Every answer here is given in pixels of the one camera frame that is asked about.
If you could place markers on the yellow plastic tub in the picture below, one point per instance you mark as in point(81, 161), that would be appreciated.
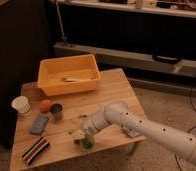
point(51, 71)

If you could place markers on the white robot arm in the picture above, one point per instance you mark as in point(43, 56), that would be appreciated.
point(181, 143)

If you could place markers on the blue sponge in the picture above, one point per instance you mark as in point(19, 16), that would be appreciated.
point(39, 125)

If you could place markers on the green pepper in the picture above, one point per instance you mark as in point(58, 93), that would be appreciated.
point(84, 141)

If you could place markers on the striped cloth block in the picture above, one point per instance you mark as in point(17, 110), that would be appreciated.
point(35, 150)

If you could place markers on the orange fruit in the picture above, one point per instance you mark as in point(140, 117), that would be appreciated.
point(45, 105)

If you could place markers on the wooden table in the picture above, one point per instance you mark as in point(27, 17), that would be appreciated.
point(113, 86)

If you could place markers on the spoon in tub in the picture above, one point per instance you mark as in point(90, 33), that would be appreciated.
point(64, 79)

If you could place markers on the black object on bench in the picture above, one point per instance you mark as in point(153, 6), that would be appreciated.
point(168, 60)

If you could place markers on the small metal cup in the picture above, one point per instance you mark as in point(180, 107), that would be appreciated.
point(57, 111)

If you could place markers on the metal pole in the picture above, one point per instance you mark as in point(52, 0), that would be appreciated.
point(63, 35)

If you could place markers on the white paper cup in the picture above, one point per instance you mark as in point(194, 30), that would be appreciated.
point(21, 105)

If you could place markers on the long shelf bench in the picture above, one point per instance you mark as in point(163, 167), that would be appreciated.
point(128, 59)

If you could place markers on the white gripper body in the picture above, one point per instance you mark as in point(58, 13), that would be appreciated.
point(88, 127)

